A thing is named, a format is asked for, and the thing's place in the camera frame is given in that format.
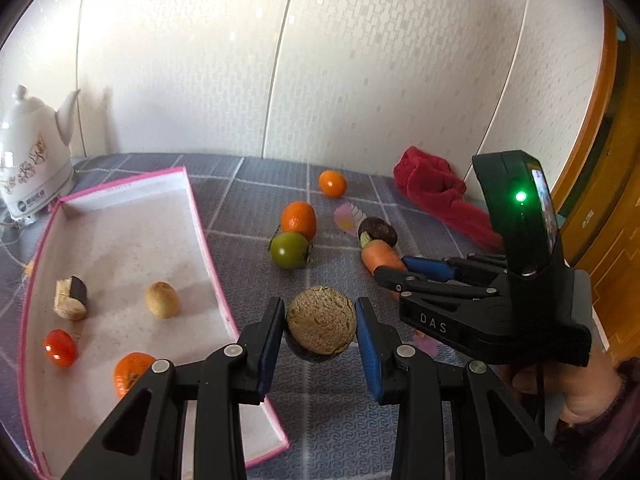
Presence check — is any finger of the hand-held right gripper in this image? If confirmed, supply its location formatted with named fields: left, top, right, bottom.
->
left=372, top=266, right=506, bottom=303
left=401, top=254, right=511, bottom=283

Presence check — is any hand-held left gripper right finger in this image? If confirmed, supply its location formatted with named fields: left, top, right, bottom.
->
left=354, top=296, right=576, bottom=480

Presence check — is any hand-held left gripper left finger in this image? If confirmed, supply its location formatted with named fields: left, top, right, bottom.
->
left=60, top=296, right=287, bottom=480

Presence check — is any orange carrot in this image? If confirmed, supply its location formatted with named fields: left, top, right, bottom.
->
left=360, top=232, right=407, bottom=277

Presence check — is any eggplant chunk cut face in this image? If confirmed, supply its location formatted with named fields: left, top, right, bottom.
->
left=286, top=286, right=359, bottom=363

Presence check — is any dark round eggplant end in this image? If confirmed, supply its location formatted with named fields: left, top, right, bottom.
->
left=358, top=216, right=398, bottom=248

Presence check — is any green tomato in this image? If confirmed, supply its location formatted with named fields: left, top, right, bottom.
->
left=269, top=231, right=311, bottom=268

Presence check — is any beige round fruit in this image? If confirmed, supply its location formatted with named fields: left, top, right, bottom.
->
left=145, top=281, right=181, bottom=319

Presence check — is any small orange mandarin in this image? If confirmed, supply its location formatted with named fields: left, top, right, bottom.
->
left=319, top=170, right=348, bottom=198

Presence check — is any large orange mandarin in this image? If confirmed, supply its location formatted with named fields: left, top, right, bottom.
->
left=281, top=201, right=318, bottom=242

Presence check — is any medium orange mandarin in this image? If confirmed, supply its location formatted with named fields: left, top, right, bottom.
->
left=113, top=352, right=157, bottom=400

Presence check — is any pink-edged white cardboard tray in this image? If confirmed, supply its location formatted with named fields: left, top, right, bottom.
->
left=19, top=166, right=290, bottom=480

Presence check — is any eggplant chunk jagged flesh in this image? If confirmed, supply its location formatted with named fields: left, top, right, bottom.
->
left=54, top=275, right=89, bottom=321

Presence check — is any red cherry tomato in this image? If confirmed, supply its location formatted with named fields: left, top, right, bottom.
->
left=44, top=329, right=78, bottom=368

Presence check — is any person's right forearm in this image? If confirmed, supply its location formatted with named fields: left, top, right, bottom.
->
left=550, top=375, right=640, bottom=480

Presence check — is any person's right hand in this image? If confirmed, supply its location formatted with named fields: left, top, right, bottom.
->
left=510, top=347, right=623, bottom=428

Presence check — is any red towel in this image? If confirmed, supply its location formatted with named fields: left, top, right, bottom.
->
left=393, top=146, right=506, bottom=253

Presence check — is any wooden door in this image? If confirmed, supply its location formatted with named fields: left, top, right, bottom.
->
left=550, top=0, right=640, bottom=361

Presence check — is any silver kettle base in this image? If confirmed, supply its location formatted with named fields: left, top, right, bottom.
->
left=4, top=195, right=76, bottom=226

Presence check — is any white floral ceramic kettle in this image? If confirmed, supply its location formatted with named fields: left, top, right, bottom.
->
left=0, top=84, right=82, bottom=216

